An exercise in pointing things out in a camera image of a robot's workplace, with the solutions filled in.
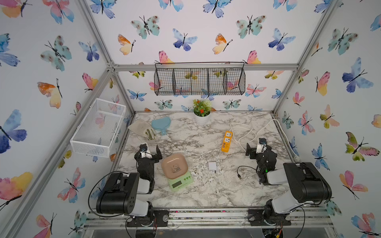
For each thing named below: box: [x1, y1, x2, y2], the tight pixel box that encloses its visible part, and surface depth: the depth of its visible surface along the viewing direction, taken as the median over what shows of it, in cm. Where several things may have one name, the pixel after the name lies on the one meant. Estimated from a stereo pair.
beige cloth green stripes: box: [127, 119, 156, 141], surface depth 109 cm
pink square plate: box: [161, 153, 189, 179], surface depth 90 cm
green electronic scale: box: [167, 170, 194, 192], surface depth 86 cm
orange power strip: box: [221, 130, 233, 153], surface depth 103 cm
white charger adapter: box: [208, 161, 217, 171], surface depth 92 cm
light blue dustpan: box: [151, 116, 172, 136], surface depth 114 cm
